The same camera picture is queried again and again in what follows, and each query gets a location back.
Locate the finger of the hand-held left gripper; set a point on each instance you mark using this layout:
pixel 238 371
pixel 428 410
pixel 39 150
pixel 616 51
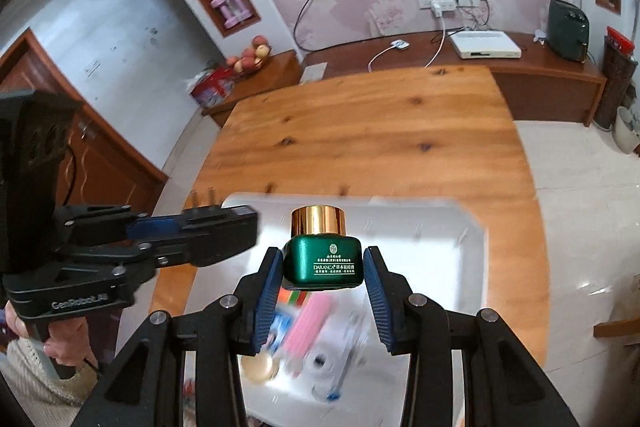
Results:
pixel 155 227
pixel 140 254

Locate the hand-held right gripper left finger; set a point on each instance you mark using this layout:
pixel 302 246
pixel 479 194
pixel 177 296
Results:
pixel 265 302

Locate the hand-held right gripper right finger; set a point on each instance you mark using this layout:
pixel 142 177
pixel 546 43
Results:
pixel 377 302

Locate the clear box with blue label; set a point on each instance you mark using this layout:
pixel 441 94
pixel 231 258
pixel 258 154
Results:
pixel 284 327

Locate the pink cylindrical case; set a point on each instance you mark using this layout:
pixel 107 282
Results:
pixel 310 327

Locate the gold round compact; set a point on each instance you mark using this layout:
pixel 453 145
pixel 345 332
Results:
pixel 259 367

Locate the white plastic storage bin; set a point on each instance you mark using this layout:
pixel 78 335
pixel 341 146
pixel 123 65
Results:
pixel 425 257

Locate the green jar with gold lid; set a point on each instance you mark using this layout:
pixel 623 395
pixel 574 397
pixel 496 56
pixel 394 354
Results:
pixel 320 262

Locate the person's left forearm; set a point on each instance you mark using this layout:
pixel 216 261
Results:
pixel 30 382

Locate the person's left hand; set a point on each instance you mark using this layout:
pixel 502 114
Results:
pixel 70 342

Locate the brown wooden door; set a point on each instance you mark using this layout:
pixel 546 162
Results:
pixel 110 157

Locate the red printed box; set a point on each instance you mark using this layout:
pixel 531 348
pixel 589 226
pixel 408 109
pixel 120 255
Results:
pixel 215 87

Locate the wooden side cabinet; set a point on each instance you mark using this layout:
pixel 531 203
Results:
pixel 265 77

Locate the pile of peaches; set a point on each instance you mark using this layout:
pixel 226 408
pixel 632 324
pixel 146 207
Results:
pixel 250 57

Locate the white paper sheet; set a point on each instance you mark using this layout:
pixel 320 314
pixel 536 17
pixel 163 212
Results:
pixel 314 73

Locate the pink dumbbell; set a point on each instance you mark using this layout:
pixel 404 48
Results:
pixel 220 12
pixel 235 4

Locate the wooden TV cabinet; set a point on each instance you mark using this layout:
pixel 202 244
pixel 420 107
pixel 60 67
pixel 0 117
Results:
pixel 540 92

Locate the white set-top box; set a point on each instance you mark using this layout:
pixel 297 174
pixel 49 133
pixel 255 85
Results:
pixel 485 44

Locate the white plug-in charger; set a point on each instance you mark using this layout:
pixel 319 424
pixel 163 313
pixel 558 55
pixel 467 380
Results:
pixel 436 9

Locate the white waste bucket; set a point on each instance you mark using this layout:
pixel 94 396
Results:
pixel 627 132

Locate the dark patterned bin red rim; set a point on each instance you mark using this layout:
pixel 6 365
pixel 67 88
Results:
pixel 617 77

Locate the dark green appliance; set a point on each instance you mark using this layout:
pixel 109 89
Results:
pixel 567 29

